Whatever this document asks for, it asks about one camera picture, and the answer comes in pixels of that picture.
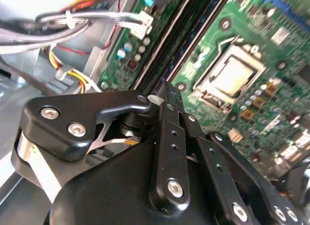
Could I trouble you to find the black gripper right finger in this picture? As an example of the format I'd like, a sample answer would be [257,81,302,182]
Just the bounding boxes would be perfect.
[180,112,305,225]

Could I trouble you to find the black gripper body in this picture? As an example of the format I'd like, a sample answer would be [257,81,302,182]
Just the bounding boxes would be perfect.
[43,138,227,225]

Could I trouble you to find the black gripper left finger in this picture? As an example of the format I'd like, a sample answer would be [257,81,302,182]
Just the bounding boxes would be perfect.
[11,82,191,212]

